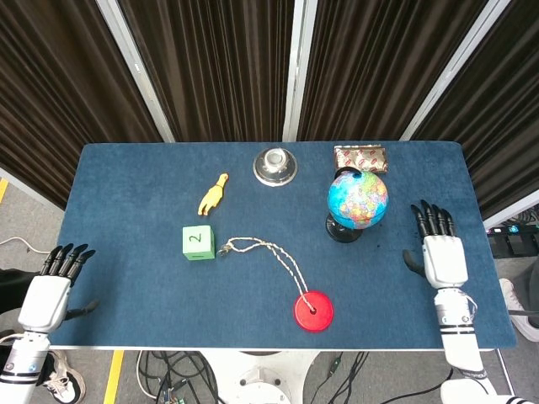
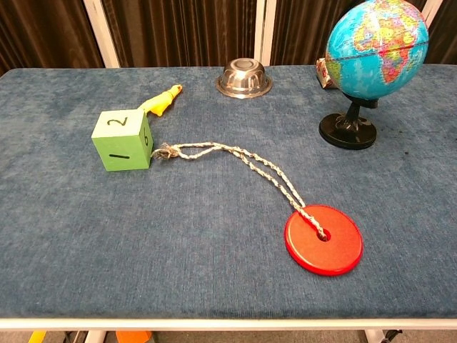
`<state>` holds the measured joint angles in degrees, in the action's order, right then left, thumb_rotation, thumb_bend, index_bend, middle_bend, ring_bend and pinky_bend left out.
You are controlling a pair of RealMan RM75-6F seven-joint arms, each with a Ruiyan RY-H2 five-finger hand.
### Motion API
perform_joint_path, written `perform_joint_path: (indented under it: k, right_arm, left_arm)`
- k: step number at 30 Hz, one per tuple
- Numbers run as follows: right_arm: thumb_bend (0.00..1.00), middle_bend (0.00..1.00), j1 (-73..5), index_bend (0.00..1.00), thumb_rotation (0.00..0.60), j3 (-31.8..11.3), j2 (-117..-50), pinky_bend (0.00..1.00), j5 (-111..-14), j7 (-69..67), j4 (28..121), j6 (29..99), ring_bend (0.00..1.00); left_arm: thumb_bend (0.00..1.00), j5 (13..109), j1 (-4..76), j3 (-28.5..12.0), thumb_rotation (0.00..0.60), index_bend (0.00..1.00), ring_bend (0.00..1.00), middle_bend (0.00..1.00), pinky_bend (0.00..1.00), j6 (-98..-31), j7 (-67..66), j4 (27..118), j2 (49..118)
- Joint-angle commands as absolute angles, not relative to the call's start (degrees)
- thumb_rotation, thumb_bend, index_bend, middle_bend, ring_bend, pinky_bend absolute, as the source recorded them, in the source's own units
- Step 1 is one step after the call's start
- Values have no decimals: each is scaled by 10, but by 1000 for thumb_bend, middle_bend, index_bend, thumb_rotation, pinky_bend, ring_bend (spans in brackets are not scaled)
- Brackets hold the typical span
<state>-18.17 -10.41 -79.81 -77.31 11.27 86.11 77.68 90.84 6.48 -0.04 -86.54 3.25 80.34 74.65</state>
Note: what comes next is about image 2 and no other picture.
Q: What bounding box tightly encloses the blue world globe ball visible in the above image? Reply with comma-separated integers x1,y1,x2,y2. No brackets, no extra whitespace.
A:
325,0,430,101

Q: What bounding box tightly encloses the black globe stand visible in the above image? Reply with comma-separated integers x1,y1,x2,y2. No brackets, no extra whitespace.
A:
318,93,378,151

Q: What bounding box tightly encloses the blue table cloth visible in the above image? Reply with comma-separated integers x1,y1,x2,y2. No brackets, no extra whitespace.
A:
0,64,457,320

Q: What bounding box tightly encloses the upturned steel bowl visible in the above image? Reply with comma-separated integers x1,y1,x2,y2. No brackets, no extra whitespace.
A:
216,59,273,99

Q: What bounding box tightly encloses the yellow plastic toy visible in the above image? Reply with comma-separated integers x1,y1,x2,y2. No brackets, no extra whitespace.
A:
138,84,184,118

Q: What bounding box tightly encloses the green numbered cube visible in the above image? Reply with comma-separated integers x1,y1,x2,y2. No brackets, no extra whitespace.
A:
91,109,154,173

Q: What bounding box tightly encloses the red disc with hole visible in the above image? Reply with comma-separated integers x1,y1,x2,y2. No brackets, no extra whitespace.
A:
283,204,364,277

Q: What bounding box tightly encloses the small red white packet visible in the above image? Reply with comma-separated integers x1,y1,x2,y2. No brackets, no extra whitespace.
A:
315,56,335,90

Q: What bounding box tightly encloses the dark brown curtain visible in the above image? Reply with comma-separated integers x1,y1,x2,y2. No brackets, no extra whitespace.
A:
0,0,457,76

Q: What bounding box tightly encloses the orange object under table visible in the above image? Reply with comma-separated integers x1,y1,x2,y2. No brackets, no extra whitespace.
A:
115,330,153,343

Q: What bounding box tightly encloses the white table leg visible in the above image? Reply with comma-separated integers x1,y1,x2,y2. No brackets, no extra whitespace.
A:
363,329,387,343
84,329,108,343

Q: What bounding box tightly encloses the braided white rope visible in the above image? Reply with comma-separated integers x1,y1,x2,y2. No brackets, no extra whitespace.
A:
151,141,329,242

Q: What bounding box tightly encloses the white partition post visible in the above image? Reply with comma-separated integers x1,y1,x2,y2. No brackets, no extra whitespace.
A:
253,0,277,67
83,0,121,69
421,0,446,26

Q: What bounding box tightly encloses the white table frame edge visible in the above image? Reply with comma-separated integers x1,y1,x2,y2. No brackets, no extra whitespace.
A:
0,316,457,332

